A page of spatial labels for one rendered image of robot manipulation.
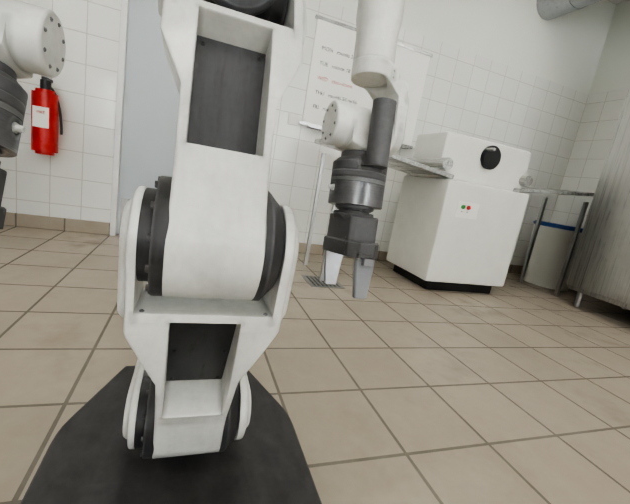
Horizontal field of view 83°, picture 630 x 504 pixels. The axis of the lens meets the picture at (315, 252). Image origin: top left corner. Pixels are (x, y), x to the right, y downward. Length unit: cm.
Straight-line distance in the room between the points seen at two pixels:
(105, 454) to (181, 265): 49
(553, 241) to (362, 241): 386
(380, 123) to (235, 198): 25
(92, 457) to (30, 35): 64
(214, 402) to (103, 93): 279
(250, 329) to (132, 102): 282
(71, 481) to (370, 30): 85
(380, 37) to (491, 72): 368
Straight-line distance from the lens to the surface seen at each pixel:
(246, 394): 67
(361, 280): 54
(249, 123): 48
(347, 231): 54
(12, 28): 50
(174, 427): 63
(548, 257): 437
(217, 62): 50
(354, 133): 56
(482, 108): 419
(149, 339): 47
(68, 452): 84
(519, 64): 452
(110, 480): 77
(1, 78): 48
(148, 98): 317
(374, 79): 62
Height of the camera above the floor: 71
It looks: 12 degrees down
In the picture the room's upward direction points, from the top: 10 degrees clockwise
